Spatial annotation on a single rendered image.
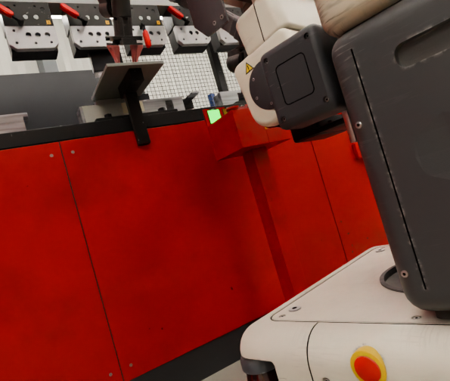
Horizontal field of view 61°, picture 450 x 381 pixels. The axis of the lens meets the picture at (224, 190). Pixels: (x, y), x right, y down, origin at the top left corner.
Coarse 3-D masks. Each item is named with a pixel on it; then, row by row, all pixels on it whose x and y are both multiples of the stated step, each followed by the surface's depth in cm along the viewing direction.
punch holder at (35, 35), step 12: (24, 12) 125; (36, 12) 127; (48, 12) 129; (12, 24) 123; (24, 24) 125; (36, 24) 127; (48, 24) 129; (12, 36) 122; (24, 36) 124; (36, 36) 126; (48, 36) 129; (12, 48) 123; (24, 48) 123; (36, 48) 125; (48, 48) 127; (12, 60) 128; (24, 60) 131
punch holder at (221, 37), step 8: (232, 8) 168; (240, 8) 170; (240, 16) 169; (216, 32) 163; (224, 32) 163; (216, 40) 165; (224, 40) 162; (232, 40) 164; (216, 48) 167; (224, 48) 168; (232, 48) 171
